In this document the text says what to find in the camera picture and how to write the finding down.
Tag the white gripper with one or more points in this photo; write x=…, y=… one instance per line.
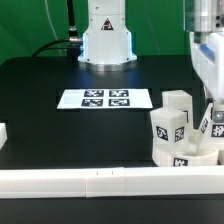
x=208, y=63

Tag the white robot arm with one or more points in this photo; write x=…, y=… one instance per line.
x=107, y=43

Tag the white front fence bar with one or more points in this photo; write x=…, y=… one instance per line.
x=108, y=182

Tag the white fence bar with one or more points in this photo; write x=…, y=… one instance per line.
x=108, y=182
x=3, y=134

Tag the white marker sheet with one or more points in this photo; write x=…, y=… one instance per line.
x=105, y=99

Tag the white left fence bar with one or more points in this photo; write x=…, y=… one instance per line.
x=3, y=134

